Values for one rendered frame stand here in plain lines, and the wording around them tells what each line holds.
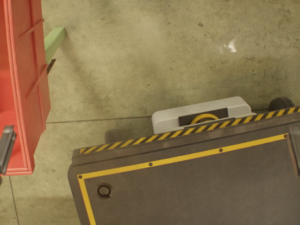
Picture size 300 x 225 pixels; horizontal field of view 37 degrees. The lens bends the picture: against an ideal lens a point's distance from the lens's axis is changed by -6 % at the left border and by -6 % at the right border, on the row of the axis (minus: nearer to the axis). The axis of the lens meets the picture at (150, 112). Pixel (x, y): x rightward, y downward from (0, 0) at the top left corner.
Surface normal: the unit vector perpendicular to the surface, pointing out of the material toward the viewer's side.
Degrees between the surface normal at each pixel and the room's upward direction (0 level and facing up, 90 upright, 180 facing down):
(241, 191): 0
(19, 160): 90
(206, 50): 0
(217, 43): 0
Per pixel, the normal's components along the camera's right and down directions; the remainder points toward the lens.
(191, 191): 0.09, 0.30
